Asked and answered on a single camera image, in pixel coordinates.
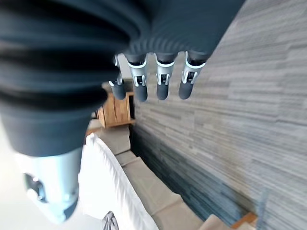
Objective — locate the grey bed clothes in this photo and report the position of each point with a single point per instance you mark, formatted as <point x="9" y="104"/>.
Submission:
<point x="109" y="221"/>

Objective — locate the white bed sheet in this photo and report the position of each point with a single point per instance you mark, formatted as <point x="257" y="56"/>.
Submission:
<point x="108" y="182"/>

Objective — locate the wooden nightstand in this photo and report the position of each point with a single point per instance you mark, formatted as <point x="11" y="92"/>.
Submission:
<point x="116" y="112"/>

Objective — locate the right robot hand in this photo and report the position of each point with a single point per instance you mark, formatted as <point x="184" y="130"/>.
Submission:
<point x="60" y="60"/>

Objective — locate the beige upholstered bed frame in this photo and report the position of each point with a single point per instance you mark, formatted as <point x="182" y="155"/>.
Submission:
<point x="153" y="182"/>

